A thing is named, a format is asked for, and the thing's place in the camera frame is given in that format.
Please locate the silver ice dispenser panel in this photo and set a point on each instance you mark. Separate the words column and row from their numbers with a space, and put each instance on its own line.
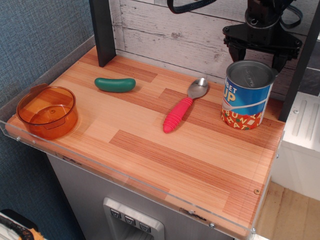
column 126, row 223

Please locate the white toy sink unit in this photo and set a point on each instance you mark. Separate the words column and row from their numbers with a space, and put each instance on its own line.
column 297, row 164

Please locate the pink handled metal spoon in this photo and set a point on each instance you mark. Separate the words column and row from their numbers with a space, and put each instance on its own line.
column 196, row 90

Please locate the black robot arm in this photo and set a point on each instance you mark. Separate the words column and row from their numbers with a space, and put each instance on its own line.
column 291, row 16

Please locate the clear acrylic table guard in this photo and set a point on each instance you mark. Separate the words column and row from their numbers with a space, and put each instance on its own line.
column 204, row 166

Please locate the alphabet soup toy can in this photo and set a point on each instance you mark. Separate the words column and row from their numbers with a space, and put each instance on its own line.
column 247, row 89

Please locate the dark grey left post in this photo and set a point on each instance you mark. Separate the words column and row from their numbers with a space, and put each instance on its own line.
column 103, row 31

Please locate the dark grey right post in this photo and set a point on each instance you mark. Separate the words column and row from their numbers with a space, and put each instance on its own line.
column 306, row 53

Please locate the green toy pickle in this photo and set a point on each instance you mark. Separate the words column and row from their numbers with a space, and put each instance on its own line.
column 121, row 85

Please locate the orange transparent plastic pot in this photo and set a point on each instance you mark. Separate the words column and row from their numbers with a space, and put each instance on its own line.
column 48, row 112

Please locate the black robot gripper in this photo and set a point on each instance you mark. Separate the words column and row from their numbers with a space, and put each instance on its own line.
column 262, row 32

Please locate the orange black object corner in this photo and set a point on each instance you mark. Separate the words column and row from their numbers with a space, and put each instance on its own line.
column 14, row 226

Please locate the grey toy fridge cabinet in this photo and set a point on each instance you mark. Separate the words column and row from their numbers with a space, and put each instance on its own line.
column 85, row 192

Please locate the dark grey post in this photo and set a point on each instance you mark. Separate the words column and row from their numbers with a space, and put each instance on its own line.
column 306, row 53
column 103, row 31

